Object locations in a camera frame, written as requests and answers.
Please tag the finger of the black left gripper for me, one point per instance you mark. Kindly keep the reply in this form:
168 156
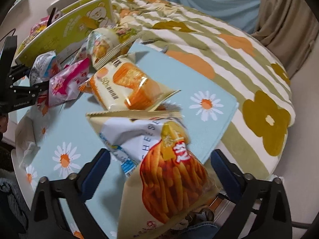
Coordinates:
37 89

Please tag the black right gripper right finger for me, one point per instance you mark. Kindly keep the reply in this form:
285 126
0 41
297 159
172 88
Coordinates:
266 199

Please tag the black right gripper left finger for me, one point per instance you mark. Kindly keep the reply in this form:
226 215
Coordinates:
47 218

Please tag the cheese sticks snack bag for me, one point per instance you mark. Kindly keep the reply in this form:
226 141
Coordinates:
165 181

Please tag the green cartoon snack bag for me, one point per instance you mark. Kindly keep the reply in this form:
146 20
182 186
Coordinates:
107 43

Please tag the white blue small bag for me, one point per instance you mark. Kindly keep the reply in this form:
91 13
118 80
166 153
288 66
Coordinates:
44 67

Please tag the pink small snack bag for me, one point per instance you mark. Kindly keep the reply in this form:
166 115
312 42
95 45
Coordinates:
64 86

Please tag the white round table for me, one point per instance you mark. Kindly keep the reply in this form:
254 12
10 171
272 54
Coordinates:
22 169

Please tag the blue daisy tablecloth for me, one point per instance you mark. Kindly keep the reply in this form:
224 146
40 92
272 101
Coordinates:
58 146

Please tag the green cardboard box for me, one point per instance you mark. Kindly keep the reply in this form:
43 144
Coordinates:
66 35

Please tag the green striped floral blanket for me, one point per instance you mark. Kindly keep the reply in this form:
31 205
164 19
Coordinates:
235 61

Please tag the orange bread snack bag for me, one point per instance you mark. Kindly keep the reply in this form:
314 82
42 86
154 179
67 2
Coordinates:
121 85

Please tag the beige right curtain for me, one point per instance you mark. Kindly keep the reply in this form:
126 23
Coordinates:
289 29

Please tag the grey rope handle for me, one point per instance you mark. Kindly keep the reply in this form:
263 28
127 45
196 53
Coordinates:
152 44

